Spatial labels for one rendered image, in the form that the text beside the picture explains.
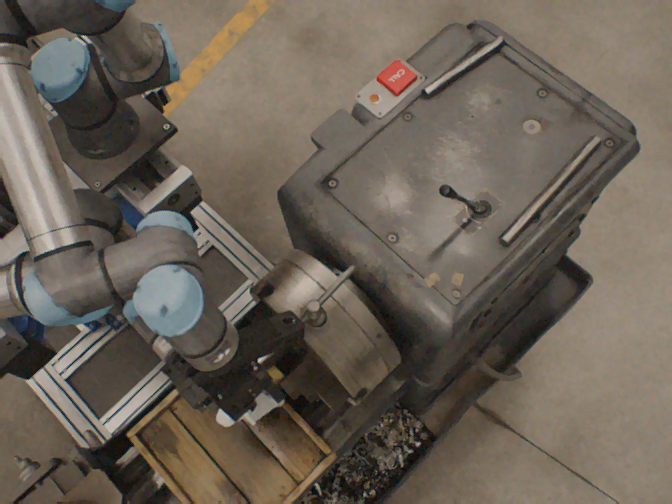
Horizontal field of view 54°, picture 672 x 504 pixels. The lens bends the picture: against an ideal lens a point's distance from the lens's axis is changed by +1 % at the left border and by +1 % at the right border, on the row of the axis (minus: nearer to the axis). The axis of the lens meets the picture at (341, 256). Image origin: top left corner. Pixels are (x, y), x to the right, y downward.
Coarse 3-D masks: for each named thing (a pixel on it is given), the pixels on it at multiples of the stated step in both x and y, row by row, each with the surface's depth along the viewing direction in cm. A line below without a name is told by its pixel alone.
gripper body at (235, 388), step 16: (240, 336) 90; (240, 352) 88; (192, 368) 89; (224, 368) 87; (240, 368) 92; (256, 368) 92; (208, 384) 92; (224, 384) 91; (240, 384) 92; (256, 384) 93; (224, 400) 92; (240, 400) 93; (240, 416) 94
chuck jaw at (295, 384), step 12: (312, 360) 127; (300, 372) 127; (312, 372) 126; (324, 372) 126; (288, 384) 126; (300, 384) 126; (312, 384) 125; (324, 384) 125; (336, 384) 124; (312, 396) 125; (324, 396) 124; (336, 396) 123; (348, 396) 126; (360, 396) 126; (336, 408) 125
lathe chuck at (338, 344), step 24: (288, 264) 126; (288, 288) 121; (312, 288) 119; (336, 312) 118; (312, 336) 116; (336, 336) 117; (360, 336) 118; (336, 360) 117; (360, 360) 119; (360, 384) 122
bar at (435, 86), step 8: (496, 40) 132; (504, 40) 132; (488, 48) 132; (496, 48) 132; (472, 56) 131; (480, 56) 131; (464, 64) 130; (472, 64) 131; (448, 72) 130; (456, 72) 130; (440, 80) 129; (448, 80) 130; (424, 88) 129; (432, 88) 129; (440, 88) 130
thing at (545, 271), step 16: (560, 256) 170; (544, 272) 169; (528, 288) 167; (512, 304) 163; (496, 320) 153; (480, 336) 152; (464, 352) 151; (416, 384) 151; (432, 384) 149; (416, 400) 170
